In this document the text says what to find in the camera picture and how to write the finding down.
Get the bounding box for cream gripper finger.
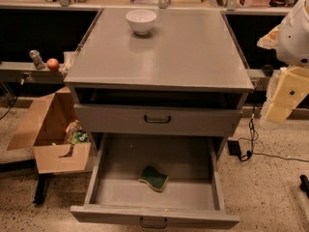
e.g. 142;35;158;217
264;67;309;125
257;26;278;49

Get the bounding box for green and yellow sponge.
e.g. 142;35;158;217
139;165;168;192

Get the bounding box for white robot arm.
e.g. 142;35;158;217
257;0;309;128

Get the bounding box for grey drawer cabinet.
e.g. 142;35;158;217
65;8;253;151

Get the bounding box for open grey lower drawer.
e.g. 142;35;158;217
70;134;239;229

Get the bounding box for closed grey upper drawer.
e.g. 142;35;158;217
74;104;242;136

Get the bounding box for black device on shelf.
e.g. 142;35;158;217
261;65;273;77

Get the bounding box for right grey side shelf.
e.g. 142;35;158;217
247;69;272;91

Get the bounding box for grey side shelf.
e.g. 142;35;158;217
0;51;76;84
247;69;272;91

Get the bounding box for white ceramic bowl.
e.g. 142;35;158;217
126;10;156;35

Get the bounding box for colourful items in box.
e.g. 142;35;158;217
65;120;89;144

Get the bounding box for red apple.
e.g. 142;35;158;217
46;58;60;71

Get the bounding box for small grey figurine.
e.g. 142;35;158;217
29;49;45;70

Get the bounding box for open cardboard box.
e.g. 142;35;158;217
8;87;92;174

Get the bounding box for left grey side shelf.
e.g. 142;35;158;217
0;51;76;84

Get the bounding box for black stand base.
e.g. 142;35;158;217
34;174;48;205

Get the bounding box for black cable on floor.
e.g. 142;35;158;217
238;103;309;163

